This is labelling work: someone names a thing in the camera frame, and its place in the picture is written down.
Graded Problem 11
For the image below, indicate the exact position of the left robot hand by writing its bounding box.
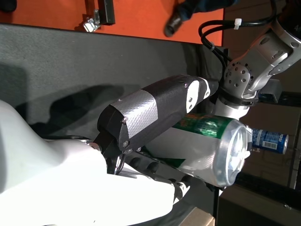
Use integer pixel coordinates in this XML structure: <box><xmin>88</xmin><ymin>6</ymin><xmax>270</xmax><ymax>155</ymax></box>
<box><xmin>215</xmin><ymin>95</ymin><xmax>250</xmax><ymax>121</ymax></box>

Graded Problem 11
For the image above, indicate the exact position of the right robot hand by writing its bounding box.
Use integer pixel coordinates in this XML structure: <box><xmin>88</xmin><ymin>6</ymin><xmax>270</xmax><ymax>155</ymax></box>
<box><xmin>0</xmin><ymin>74</ymin><xmax>219</xmax><ymax>226</ymax></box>

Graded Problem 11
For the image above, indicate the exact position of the green drink can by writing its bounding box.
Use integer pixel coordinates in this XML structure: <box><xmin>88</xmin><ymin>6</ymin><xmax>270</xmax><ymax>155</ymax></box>
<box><xmin>143</xmin><ymin>113</ymin><xmax>253</xmax><ymax>189</ymax></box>

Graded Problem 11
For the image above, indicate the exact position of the blue drink can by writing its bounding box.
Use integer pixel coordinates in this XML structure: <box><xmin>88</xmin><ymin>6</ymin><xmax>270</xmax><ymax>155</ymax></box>
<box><xmin>250</xmin><ymin>128</ymin><xmax>289</xmax><ymax>155</ymax></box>

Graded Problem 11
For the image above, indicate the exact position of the open cardboard box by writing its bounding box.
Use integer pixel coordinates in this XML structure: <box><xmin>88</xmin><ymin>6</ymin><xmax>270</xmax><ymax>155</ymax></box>
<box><xmin>177</xmin><ymin>206</ymin><xmax>216</xmax><ymax>226</ymax></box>

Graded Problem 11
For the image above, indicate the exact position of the brown cardboard carton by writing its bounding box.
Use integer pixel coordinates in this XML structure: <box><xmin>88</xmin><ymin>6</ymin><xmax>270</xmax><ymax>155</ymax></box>
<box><xmin>217</xmin><ymin>188</ymin><xmax>301</xmax><ymax>226</ymax></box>
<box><xmin>244</xmin><ymin>101</ymin><xmax>301</xmax><ymax>189</ymax></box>

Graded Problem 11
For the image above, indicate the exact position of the black shoe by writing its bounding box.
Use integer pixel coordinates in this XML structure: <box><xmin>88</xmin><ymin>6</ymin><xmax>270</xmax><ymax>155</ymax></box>
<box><xmin>164</xmin><ymin>11</ymin><xmax>186</xmax><ymax>38</ymax></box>

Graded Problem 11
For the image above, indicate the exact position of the blue trouser leg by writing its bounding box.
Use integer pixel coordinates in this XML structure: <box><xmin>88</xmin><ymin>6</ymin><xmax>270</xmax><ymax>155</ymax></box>
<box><xmin>176</xmin><ymin>0</ymin><xmax>240</xmax><ymax>22</ymax></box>

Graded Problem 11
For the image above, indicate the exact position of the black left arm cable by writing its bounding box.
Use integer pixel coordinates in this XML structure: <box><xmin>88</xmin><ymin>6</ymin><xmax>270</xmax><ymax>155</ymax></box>
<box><xmin>198</xmin><ymin>0</ymin><xmax>286</xmax><ymax>69</ymax></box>

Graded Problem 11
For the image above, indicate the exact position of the silver metal bracket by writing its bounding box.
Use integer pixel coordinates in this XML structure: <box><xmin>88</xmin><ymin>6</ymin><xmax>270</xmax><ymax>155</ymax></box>
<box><xmin>82</xmin><ymin>9</ymin><xmax>102</xmax><ymax>32</ymax></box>

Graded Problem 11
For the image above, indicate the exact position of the black metal frame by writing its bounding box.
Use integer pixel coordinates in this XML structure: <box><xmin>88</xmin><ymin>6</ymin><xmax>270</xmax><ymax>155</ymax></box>
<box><xmin>97</xmin><ymin>0</ymin><xmax>116</xmax><ymax>26</ymax></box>

